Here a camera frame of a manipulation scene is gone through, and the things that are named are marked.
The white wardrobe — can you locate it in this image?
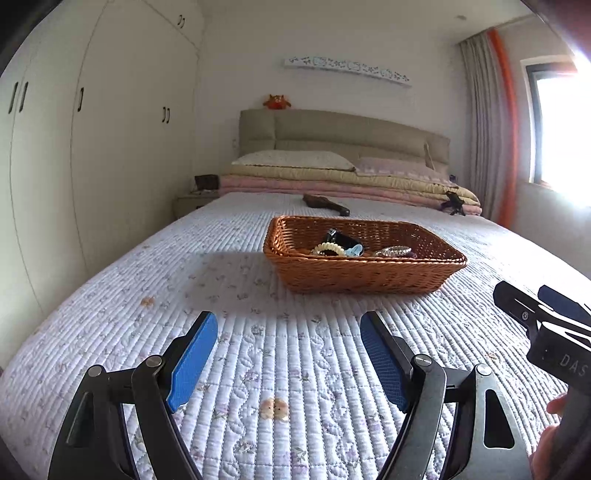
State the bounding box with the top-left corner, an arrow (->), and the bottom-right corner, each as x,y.
1,1 -> 205,363

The small black tripod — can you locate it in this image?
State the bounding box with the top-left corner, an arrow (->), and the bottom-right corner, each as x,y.
440,191 -> 466,216

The beige upholstered headboard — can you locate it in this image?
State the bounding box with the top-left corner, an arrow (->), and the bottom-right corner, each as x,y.
238,109 -> 450,175

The white floral pillow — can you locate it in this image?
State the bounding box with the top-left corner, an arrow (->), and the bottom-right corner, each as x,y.
232,150 -> 355,171

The brown wicker basket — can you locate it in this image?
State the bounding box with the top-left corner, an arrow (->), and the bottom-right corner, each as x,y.
263,215 -> 467,294

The folded pink blanket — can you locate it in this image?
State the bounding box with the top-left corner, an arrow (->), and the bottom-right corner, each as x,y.
221,175 -> 482,216

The white carved wall shelf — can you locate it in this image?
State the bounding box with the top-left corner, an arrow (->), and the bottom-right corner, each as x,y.
283,56 -> 412,87

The window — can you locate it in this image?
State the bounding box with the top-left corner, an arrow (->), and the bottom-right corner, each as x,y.
522,56 -> 590,196

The grey curtain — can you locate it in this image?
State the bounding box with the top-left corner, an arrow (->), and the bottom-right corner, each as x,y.
460,32 -> 506,222

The beige nightstand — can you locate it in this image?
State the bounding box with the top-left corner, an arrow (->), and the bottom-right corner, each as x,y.
172,190 -> 219,220

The white quilted bedspread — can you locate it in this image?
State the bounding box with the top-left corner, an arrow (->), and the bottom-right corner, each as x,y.
1,193 -> 590,479

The dark brown wooden brush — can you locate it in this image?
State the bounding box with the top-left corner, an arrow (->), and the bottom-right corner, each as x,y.
303,194 -> 351,217

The light blue hair clip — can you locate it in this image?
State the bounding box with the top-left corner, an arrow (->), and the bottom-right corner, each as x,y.
345,244 -> 363,257

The folded cream quilt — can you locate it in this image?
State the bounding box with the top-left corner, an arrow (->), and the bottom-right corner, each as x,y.
221,165 -> 460,187

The orange plush toy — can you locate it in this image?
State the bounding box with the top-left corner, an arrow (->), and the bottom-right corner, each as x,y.
263,94 -> 291,110

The dark box on nightstand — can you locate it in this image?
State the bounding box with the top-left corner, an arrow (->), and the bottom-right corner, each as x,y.
194,174 -> 219,192

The person's right hand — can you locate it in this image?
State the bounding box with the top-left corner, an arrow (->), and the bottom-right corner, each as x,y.
529,394 -> 568,480

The orange curtain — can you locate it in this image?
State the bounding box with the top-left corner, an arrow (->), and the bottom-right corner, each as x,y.
488,28 -> 520,229

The pink pillow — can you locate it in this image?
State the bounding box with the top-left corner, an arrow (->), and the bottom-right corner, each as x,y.
355,157 -> 449,181

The black wristwatch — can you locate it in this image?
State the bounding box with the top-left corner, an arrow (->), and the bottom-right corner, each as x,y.
324,228 -> 363,250

